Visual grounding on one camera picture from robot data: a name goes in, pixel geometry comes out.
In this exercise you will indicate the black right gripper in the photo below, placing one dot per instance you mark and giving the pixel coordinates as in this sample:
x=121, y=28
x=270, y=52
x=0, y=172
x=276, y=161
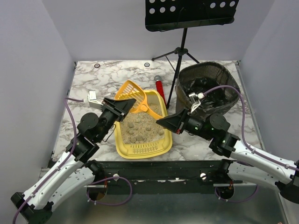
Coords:
x=181, y=121

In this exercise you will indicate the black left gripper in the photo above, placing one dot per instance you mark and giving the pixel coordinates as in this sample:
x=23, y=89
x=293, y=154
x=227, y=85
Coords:
x=112, y=110

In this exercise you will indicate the orange litter scoop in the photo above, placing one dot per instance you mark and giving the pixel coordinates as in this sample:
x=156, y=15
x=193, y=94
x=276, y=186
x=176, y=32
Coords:
x=131, y=90

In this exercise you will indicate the yellow and grey litter box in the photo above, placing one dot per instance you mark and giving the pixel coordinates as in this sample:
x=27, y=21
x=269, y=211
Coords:
x=144, y=150

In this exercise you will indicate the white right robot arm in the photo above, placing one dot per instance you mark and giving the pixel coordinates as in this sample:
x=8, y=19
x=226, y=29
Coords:
x=249, y=163

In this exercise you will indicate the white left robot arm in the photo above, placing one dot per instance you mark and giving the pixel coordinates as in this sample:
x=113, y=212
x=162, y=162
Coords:
x=74, y=169

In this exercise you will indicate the cat litter granules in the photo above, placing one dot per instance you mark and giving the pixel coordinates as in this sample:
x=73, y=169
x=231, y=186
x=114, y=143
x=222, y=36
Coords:
x=138, y=128

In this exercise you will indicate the black music stand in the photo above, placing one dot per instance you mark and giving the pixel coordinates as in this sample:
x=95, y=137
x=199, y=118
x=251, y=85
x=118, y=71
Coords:
x=167, y=15

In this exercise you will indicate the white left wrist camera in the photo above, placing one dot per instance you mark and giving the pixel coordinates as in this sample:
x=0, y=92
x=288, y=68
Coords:
x=93, y=101

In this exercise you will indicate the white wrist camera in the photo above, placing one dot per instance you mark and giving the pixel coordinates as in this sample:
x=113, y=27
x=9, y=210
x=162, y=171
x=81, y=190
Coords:
x=93, y=101
x=195, y=100

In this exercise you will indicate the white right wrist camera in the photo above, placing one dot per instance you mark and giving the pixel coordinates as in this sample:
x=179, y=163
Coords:
x=195, y=100

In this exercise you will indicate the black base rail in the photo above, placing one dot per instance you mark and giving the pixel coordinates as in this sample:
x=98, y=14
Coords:
x=157, y=177

